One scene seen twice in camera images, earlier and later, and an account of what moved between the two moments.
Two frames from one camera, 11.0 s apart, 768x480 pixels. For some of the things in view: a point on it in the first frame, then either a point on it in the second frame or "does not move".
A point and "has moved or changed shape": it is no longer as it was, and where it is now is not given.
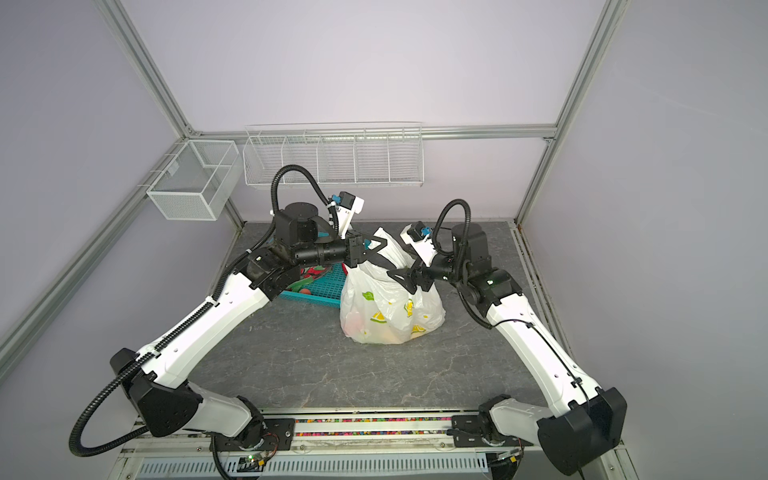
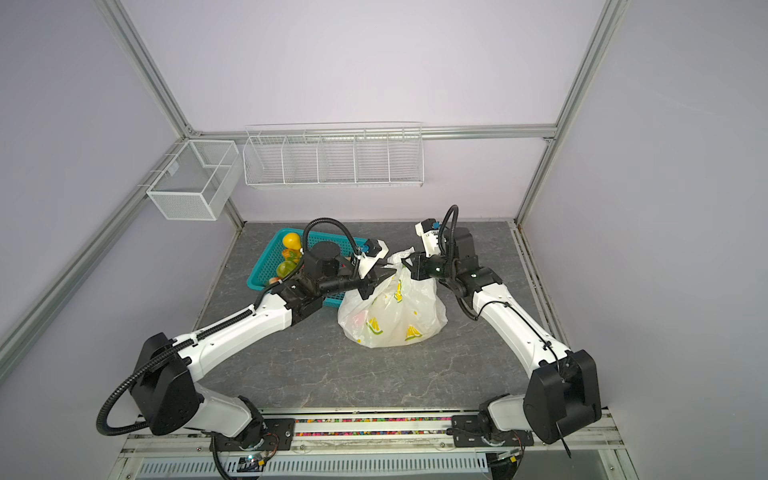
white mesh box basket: x=194 y=184 does not move
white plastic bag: x=376 y=308 has moved or changed shape
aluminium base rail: x=377 y=446 does not move
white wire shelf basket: x=337 y=155 does not move
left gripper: x=356 y=253 -> x=372 y=278
